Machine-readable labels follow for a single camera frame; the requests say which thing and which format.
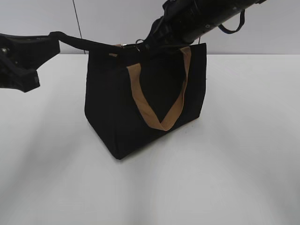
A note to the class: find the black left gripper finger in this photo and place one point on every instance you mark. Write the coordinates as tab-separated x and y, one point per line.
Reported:
75	42
23	80

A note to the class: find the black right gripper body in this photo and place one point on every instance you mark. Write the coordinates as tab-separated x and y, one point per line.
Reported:
178	26

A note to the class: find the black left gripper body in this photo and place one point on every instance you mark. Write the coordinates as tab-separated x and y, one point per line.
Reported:
25	52

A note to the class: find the black bag with tan handles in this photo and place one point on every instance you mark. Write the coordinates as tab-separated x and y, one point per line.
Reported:
132	98

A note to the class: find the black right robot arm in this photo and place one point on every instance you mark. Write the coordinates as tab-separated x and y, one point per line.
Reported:
274	25

